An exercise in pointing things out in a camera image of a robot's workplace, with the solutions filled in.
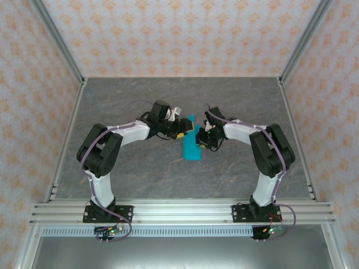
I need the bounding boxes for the blue paper sheet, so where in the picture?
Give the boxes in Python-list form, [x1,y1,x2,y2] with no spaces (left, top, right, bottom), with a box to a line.
[181,113,202,161]

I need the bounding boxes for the grey metal shelf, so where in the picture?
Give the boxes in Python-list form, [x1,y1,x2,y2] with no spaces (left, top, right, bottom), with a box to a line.
[30,236,334,269]

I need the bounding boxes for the circuit board with green light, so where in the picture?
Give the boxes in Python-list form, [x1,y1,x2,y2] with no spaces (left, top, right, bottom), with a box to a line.
[262,225,284,235]
[94,225,124,236]

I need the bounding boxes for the aluminium mounting rail beam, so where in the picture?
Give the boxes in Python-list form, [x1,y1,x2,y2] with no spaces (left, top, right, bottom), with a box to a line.
[29,198,336,225]

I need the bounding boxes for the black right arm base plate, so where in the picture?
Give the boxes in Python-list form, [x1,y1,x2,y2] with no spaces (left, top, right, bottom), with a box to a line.
[232,204,283,224]

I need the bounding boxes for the aluminium table side rail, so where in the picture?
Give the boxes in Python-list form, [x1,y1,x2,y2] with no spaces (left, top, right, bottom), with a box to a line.
[277,77,320,203]
[43,77,88,203]

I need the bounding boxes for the slotted grey cable duct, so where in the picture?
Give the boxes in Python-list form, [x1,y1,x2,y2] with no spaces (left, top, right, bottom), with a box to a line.
[41,226,255,238]

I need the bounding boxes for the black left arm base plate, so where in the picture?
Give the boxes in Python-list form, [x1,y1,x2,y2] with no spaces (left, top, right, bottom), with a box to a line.
[82,205,134,224]

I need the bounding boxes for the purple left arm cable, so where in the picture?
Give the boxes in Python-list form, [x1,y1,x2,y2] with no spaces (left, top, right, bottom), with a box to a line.
[80,99,155,243]

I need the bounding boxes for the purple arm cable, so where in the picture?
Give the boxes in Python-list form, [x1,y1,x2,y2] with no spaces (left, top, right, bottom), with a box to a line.
[204,103,297,242]
[80,99,155,243]

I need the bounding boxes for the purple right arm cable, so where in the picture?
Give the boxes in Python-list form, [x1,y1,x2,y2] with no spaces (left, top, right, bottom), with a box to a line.
[204,103,297,242]

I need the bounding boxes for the aluminium frame post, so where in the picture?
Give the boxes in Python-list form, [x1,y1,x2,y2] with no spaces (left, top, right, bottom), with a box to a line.
[279,0,333,85]
[29,0,86,85]

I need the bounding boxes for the aluminium frame leg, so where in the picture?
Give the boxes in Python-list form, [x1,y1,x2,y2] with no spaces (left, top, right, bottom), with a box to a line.
[13,224,43,269]
[321,224,347,269]

